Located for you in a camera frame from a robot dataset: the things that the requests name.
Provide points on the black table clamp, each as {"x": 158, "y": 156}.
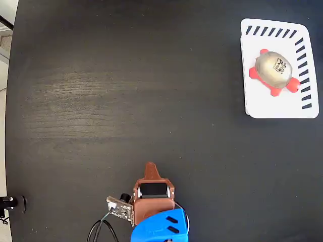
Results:
{"x": 12, "y": 203}

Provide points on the red turtle toy silver shell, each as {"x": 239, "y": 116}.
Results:
{"x": 273, "y": 68}

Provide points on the camera circuit board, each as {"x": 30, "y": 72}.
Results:
{"x": 121, "y": 208}

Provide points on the black metal bar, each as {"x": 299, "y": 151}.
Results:
{"x": 6, "y": 22}

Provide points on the white tray with black stripes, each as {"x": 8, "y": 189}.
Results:
{"x": 267, "y": 103}

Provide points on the brown gripper with servo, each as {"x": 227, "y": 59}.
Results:
{"x": 152, "y": 207}

